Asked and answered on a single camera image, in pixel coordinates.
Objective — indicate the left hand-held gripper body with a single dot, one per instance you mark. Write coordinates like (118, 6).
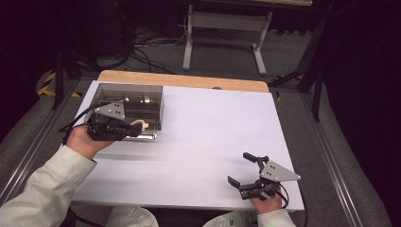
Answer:
(108, 126)

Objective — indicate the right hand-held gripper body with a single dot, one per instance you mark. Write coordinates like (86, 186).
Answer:
(271, 173)

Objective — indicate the smoked clear drawer organizer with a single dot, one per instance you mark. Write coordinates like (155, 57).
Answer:
(138, 104)

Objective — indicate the person's left hand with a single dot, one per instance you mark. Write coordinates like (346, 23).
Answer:
(83, 142)

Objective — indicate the person's right hand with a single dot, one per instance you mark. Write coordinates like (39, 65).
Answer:
(268, 204)

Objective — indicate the person's right leg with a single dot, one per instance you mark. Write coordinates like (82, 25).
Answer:
(230, 220)

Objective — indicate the person's leg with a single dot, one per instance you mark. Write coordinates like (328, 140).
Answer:
(230, 220)
(132, 217)

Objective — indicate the white table sheet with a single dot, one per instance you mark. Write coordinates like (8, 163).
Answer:
(205, 135)

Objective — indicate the black metal stand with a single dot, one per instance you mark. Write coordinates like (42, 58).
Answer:
(58, 82)
(317, 78)

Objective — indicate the wooden table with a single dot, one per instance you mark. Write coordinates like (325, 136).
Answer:
(183, 80)

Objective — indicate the yellow black floor tape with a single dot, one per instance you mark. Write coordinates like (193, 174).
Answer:
(47, 90)

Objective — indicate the person's left leg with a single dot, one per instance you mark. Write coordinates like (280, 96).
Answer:
(132, 217)

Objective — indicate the grey metal floor rail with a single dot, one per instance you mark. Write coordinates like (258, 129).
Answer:
(334, 164)
(34, 148)

